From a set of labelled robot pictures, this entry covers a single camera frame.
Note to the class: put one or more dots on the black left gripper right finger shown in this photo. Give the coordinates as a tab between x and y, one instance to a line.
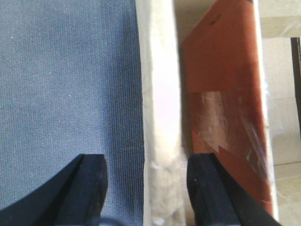
217	199

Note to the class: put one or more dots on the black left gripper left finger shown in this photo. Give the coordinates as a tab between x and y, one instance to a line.
72	197

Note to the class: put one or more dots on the blue fabric surface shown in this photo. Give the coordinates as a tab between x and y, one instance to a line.
70	83

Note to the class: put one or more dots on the reddish-brown taped board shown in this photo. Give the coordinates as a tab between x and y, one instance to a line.
227	102

